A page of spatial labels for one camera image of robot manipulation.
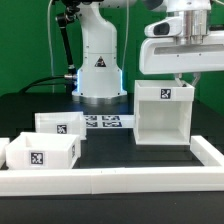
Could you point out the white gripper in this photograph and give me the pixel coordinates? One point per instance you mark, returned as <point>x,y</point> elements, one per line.
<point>182,43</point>

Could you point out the white drawer cabinet box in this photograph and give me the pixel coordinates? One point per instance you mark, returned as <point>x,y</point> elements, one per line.
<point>162,112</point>

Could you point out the white front drawer tray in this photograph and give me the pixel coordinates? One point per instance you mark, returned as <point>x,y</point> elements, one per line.
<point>43,151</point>

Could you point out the white drawer tray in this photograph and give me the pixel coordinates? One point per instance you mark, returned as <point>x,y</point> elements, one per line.
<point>61,123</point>
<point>43,151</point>

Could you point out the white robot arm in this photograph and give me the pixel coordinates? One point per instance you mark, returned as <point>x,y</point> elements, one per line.
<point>99,79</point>

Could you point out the white rear drawer tray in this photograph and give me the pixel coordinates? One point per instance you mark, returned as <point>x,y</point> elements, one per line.
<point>61,123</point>

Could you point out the fiducial marker sheet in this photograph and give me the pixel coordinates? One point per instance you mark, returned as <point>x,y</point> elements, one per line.
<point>109,121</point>

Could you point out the white L-shaped border fence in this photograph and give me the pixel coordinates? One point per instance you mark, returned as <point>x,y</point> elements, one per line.
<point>208,176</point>

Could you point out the white block at left edge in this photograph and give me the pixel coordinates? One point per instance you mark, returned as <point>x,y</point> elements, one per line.
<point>3,143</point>

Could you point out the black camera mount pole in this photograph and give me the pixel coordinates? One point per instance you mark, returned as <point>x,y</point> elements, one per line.
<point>63,19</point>

